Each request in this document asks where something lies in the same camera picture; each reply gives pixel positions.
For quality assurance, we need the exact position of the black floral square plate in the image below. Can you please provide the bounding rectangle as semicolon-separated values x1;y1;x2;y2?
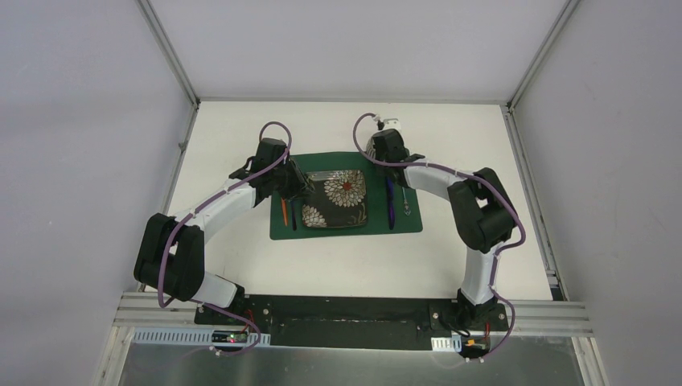
302;169;368;228

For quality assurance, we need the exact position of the aluminium frame rail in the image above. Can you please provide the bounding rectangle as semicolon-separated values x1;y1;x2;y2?
500;105;610;385

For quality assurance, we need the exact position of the electronics board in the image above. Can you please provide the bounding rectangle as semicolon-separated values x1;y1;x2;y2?
461;336;491;355
212;331;249;344

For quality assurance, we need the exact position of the left electronics board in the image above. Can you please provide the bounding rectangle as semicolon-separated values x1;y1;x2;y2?
212;331;249;344

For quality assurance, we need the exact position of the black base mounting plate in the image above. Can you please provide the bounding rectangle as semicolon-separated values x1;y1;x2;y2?
194;295;511;351

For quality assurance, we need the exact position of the green placemat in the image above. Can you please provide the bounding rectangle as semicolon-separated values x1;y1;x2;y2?
269;152;423;240

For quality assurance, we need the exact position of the gold copper spoon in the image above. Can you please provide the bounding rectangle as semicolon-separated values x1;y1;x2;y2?
401;187;411;216

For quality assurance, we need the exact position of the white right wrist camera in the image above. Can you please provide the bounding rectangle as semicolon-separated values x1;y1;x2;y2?
373;114;401;131

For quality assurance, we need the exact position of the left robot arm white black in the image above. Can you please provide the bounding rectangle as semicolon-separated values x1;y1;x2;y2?
134;138;312;326

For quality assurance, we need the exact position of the blue plastic knife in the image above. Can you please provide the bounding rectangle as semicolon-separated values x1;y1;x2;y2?
385;177;396;230

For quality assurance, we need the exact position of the orange plastic fork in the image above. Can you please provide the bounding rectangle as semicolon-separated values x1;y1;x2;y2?
281;199;289;227

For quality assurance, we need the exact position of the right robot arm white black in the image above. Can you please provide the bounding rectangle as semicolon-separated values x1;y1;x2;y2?
366;129;518;330

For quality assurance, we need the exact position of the purple metallic fork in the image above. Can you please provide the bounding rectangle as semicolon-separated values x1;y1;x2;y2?
289;200;298;231

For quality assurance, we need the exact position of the right electronics board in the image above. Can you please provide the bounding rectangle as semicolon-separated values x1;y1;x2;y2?
461;336;491;355

